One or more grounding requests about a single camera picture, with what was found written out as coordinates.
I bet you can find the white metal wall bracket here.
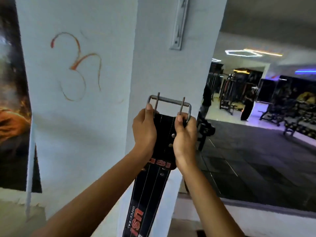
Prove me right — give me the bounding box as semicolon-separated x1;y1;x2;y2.
169;0;190;51

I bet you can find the black weightlifting belt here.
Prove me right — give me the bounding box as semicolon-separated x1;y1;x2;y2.
123;92;192;237

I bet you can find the hexagon ceiling light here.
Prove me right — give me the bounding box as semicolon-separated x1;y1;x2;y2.
225;49;263;58

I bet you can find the black incline bench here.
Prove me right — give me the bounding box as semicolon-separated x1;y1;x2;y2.
259;102;285;127

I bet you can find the person's left forearm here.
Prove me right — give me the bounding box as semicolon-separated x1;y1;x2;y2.
29;150;151;237

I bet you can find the person's right hand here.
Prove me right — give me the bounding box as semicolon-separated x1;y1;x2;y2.
172;115;198;171

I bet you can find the person's right forearm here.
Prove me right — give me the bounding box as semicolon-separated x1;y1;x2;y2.
176;159;245;237

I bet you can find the black gym bench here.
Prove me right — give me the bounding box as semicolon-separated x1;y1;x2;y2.
196;116;217;151

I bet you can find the cable gym machine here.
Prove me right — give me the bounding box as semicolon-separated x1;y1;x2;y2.
219;73;243;115

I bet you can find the person's left hand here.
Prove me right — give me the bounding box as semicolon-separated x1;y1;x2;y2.
132;107;158;160

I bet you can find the dark wall poster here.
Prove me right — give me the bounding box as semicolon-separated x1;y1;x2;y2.
0;0;42;193

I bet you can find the dumbbell rack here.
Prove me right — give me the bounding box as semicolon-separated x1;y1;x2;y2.
283;91;316;140

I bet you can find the orange ceiling light strip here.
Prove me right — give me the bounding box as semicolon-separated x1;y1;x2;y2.
244;48;283;57

